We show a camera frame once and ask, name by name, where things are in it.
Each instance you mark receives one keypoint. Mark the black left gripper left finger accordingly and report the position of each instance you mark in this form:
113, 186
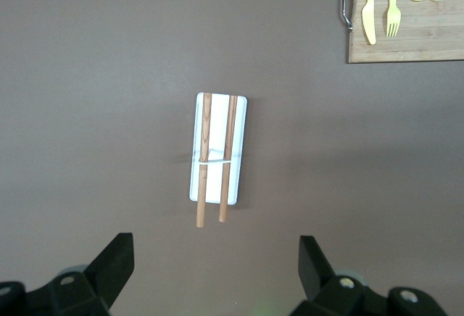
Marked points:
105, 276

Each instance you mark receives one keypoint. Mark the wooden chopsticks pair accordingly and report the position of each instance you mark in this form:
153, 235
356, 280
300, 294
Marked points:
227, 185

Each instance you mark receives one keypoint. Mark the bamboo cutting board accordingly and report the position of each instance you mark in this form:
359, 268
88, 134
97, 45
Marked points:
427, 40

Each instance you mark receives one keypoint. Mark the brown table cover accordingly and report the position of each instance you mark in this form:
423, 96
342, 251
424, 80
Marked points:
90, 77

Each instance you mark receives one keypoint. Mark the wooden rack rod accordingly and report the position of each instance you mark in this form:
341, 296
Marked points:
204, 120

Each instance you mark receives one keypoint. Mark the yellow knife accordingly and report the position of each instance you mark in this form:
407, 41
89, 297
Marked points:
369, 15

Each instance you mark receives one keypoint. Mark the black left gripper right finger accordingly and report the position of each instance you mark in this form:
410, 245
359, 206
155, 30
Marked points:
319, 279

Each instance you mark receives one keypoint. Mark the yellow fork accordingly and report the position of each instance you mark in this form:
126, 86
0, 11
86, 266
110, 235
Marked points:
393, 15

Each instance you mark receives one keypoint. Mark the white towel rack base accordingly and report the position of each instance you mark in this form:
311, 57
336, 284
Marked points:
217, 124

